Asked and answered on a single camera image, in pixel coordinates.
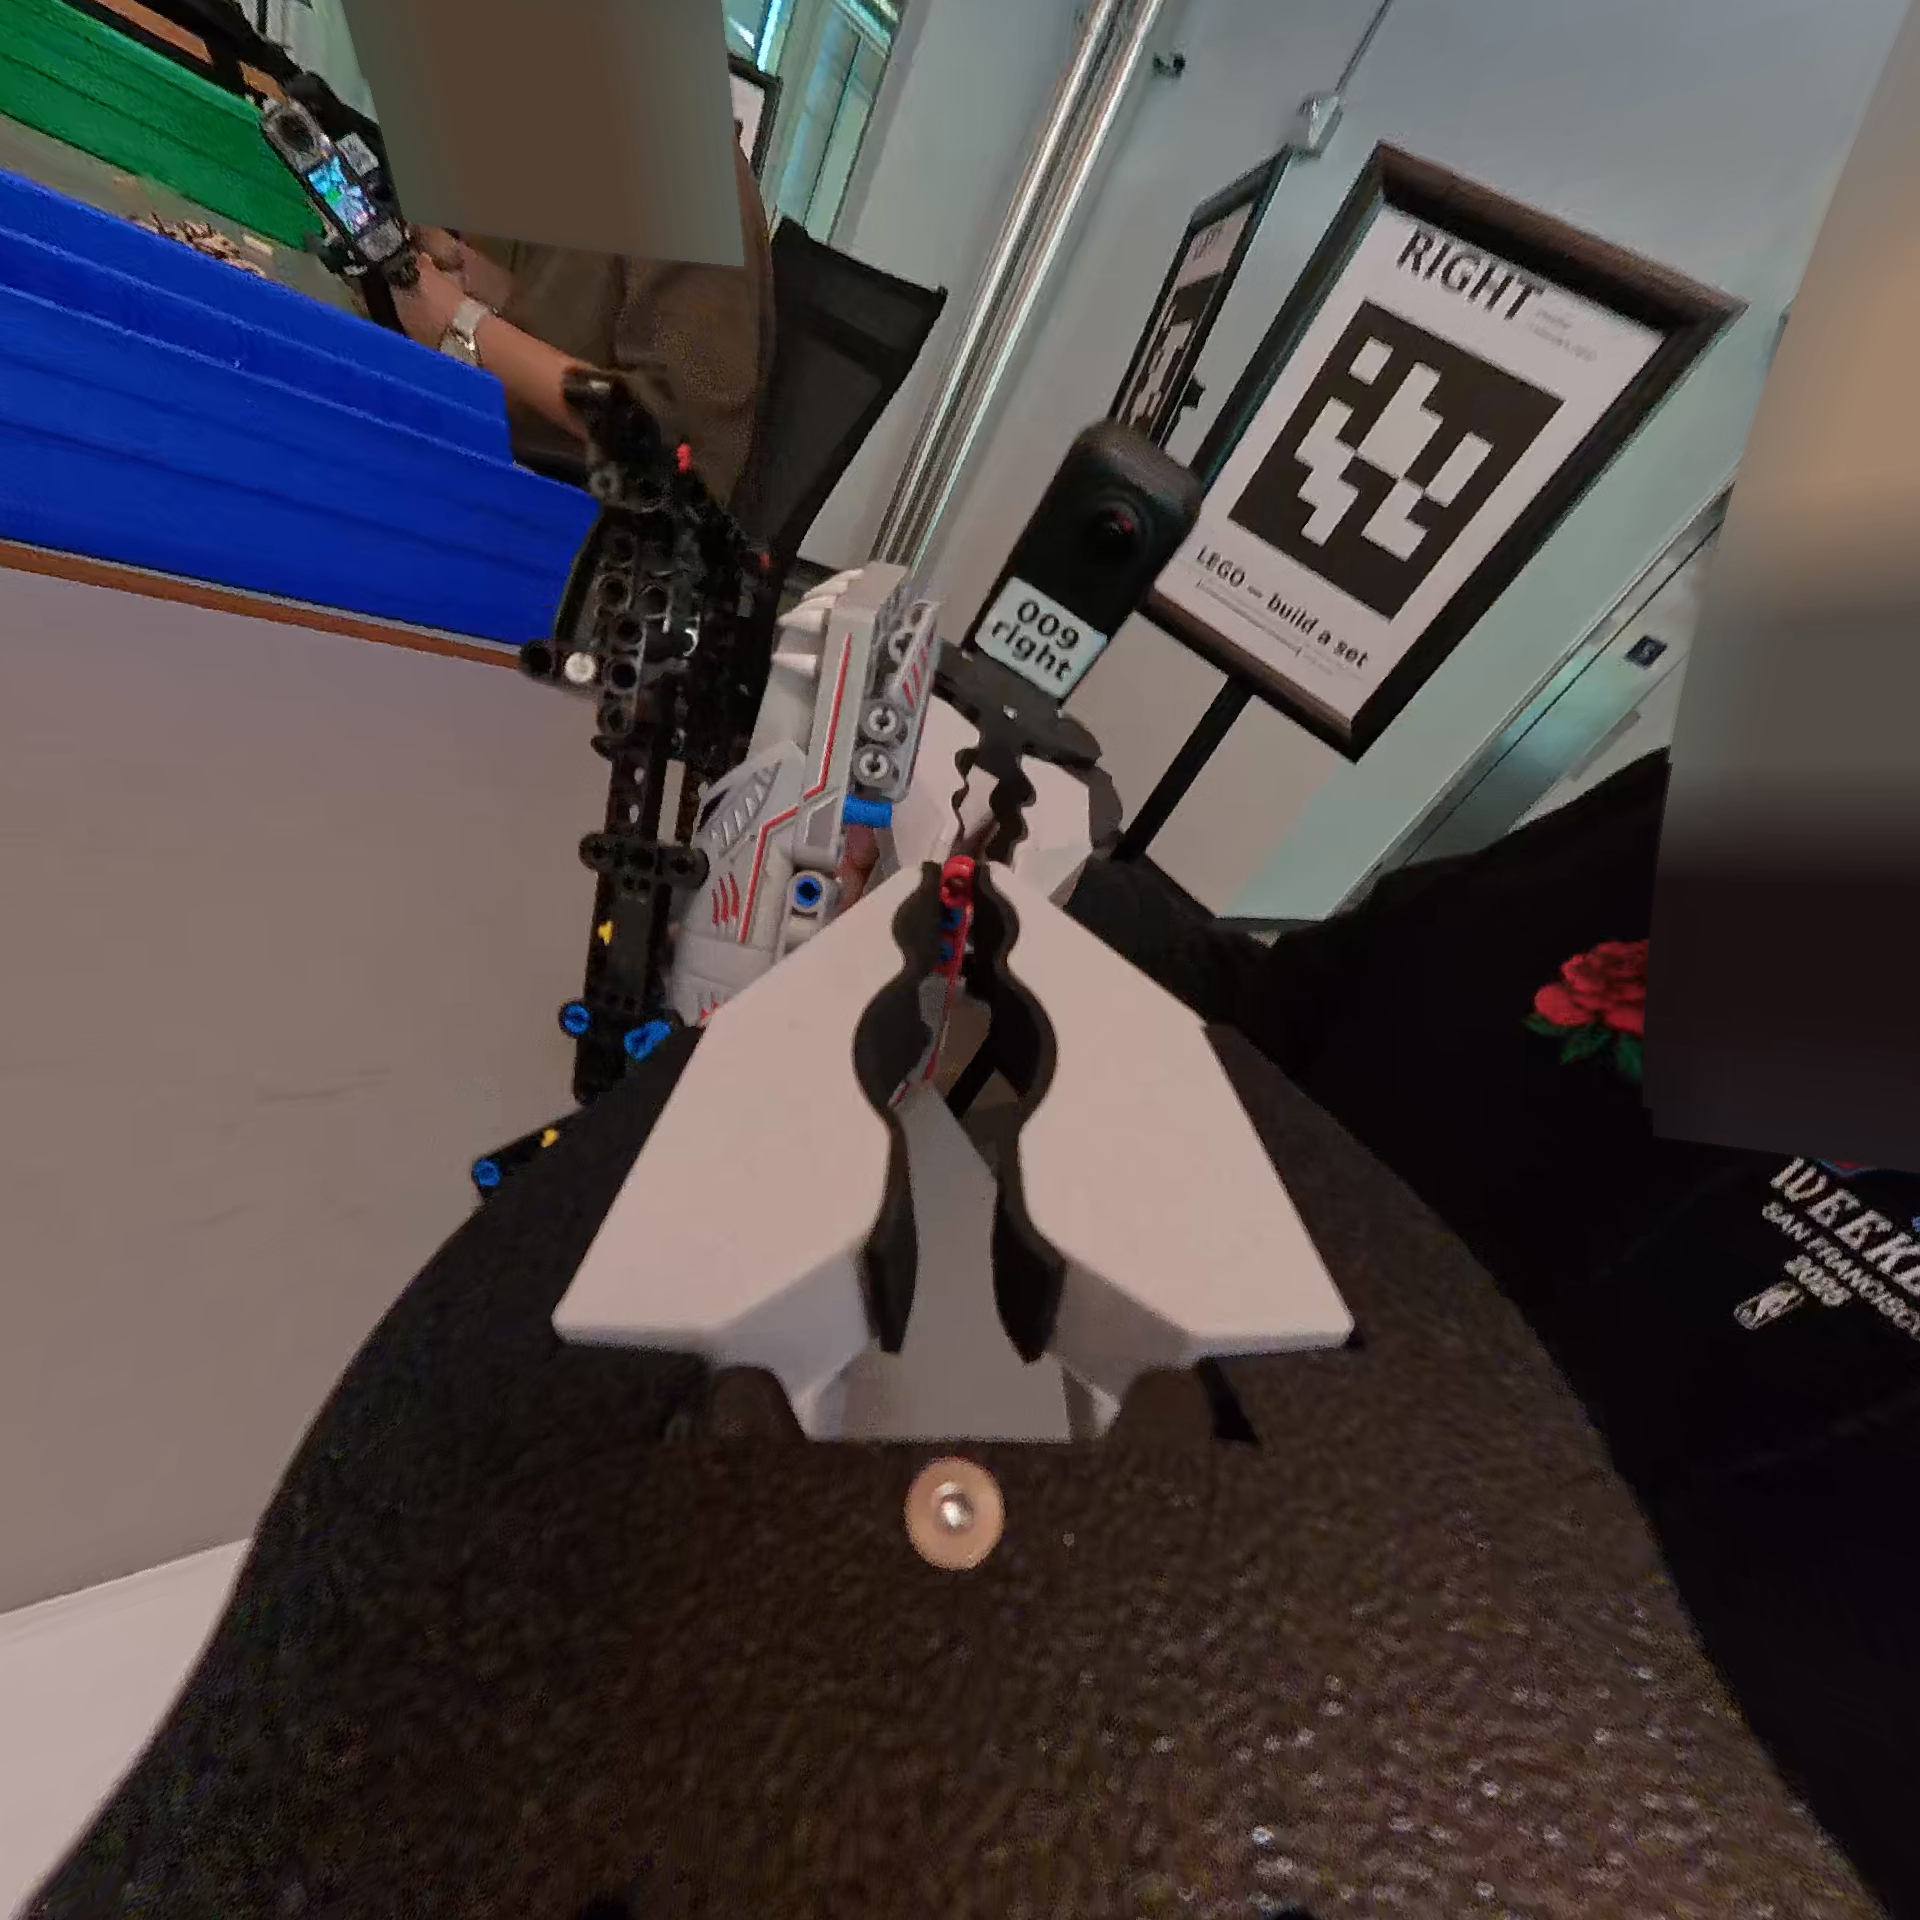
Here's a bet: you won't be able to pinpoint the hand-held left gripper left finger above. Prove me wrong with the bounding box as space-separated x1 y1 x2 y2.
552 871 937 1442

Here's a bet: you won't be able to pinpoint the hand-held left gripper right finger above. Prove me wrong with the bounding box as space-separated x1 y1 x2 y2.
978 867 1359 1442

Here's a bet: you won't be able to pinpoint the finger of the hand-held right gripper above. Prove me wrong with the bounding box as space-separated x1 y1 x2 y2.
993 754 1097 904
896 717 982 876

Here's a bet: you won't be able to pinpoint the black grey toy brick vehicle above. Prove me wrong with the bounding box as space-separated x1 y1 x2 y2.
467 369 1000 1196

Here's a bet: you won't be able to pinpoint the small framed marker sign stand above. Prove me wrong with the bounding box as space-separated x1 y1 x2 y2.
1101 146 1295 454

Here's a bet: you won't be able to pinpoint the black office chair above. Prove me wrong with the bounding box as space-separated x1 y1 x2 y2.
725 214 950 580

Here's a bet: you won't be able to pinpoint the large framed marker sign stand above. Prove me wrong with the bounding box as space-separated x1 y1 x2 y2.
1116 142 1751 871

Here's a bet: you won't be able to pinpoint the blue plastic bin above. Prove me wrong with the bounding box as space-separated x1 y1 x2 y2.
0 166 607 603

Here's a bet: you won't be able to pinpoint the white instruction booklet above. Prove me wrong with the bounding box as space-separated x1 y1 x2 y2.
0 1541 251 1916

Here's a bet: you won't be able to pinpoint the green plastic bin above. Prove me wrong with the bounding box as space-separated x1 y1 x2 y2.
0 0 329 257

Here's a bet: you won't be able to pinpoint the silver wall pipes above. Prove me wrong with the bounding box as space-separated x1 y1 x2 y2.
869 0 1171 580

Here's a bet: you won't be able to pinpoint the dark framed wall sign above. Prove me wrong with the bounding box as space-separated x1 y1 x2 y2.
725 52 787 181

